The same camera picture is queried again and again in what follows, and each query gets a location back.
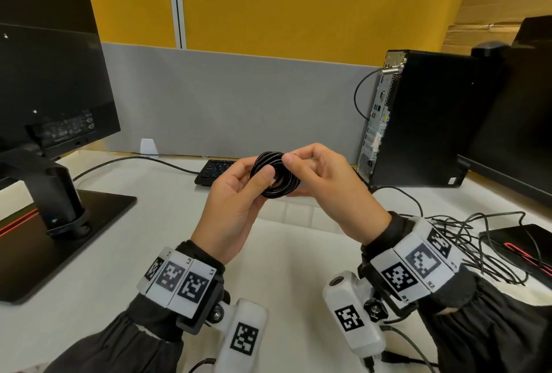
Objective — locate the person's left hand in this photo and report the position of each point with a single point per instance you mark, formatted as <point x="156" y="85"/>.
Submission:
<point x="228" y="213"/>

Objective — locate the person's right hand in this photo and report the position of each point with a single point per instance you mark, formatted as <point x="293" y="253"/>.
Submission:
<point x="340" y="200"/>

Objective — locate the clear plastic compartment box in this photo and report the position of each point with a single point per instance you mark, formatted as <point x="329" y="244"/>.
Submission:
<point x="293" y="213"/>

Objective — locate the person's left forearm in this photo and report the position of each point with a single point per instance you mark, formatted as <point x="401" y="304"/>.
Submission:
<point x="120" y="347"/>

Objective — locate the person's right forearm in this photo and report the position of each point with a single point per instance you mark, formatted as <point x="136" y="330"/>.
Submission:
<point x="487" y="329"/>

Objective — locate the black keyboard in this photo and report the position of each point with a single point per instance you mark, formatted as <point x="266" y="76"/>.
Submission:
<point x="213" y="170"/>

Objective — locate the left wrist marker band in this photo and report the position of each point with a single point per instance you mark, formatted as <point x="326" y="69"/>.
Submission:
<point x="177" y="280"/>

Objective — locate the wrist marker band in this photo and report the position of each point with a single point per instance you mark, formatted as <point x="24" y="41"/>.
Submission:
<point x="414" y="262"/>
<point x="177" y="280"/>

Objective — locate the right wrist marker band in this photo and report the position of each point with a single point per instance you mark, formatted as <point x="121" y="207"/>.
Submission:
<point x="414" y="262"/>

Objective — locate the grey desk partition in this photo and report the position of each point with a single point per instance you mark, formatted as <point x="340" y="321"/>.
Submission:
<point x="241" y="105"/>

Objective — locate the black desktop computer tower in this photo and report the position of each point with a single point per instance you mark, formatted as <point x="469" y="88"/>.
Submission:
<point x="435" y="118"/>

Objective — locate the yellow partition panel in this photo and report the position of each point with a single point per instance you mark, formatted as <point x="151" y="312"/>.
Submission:
<point x="323" y="6"/>

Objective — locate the wide black monitor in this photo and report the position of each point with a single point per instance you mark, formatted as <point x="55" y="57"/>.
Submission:
<point x="522" y="118"/>

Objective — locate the grey webcam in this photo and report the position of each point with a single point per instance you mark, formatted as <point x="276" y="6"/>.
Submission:
<point x="489" y="48"/>

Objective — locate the black monitor with square stand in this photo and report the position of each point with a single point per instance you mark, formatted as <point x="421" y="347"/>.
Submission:
<point x="51" y="75"/>

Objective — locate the small white plastic bracket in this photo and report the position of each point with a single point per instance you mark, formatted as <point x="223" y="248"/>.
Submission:
<point x="149" y="147"/>

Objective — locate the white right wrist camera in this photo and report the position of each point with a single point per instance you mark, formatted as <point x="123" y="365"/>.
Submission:
<point x="349" y="316"/>

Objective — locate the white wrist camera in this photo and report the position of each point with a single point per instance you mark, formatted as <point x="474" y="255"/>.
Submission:
<point x="349" y="316"/>
<point x="241" y="338"/>

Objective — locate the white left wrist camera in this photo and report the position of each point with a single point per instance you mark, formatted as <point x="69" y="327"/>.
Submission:
<point x="241" y="338"/>

